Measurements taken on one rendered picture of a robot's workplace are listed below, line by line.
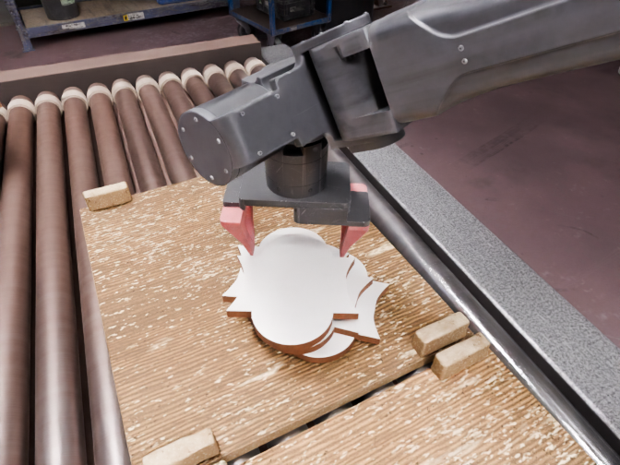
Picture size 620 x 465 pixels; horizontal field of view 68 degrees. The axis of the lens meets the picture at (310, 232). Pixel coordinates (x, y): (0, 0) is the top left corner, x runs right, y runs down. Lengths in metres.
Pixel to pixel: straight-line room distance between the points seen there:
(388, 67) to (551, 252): 1.90
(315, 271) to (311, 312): 0.05
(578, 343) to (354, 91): 0.39
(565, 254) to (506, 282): 1.56
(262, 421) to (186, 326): 0.14
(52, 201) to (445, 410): 0.60
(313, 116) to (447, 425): 0.29
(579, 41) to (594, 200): 2.31
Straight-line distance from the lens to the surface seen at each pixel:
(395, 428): 0.45
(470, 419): 0.47
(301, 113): 0.33
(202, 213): 0.65
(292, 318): 0.44
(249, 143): 0.31
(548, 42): 0.25
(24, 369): 0.59
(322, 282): 0.46
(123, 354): 0.52
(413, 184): 0.74
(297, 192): 0.41
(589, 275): 2.12
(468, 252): 0.64
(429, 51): 0.28
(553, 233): 2.25
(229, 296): 0.48
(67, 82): 1.13
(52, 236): 0.71
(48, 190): 0.80
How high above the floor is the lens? 1.34
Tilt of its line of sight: 42 degrees down
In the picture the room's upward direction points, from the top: straight up
